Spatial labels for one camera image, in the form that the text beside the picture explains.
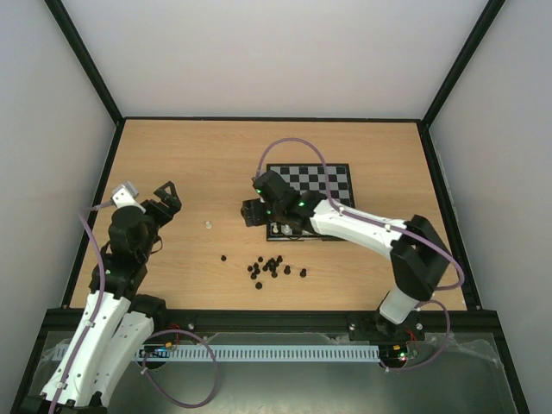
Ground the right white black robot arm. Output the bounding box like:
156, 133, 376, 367
241, 171, 464, 338

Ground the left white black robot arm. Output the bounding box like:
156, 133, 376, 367
18, 181, 182, 413

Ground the black grey chess board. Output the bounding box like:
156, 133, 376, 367
267, 163, 355, 242

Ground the clear plastic sheet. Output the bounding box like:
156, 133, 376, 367
420, 333, 504, 373

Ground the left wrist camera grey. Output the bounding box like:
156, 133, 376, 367
110, 181, 139, 208

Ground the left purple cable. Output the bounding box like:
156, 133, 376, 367
47, 201, 219, 414

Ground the purple cable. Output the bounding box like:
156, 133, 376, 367
47, 201, 219, 414
254, 137, 467, 373

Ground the white slotted cable duct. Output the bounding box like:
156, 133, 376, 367
51, 342, 380, 363

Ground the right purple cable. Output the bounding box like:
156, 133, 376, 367
254, 137, 467, 373

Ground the black aluminium frame rail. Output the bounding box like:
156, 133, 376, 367
42, 308, 501, 336

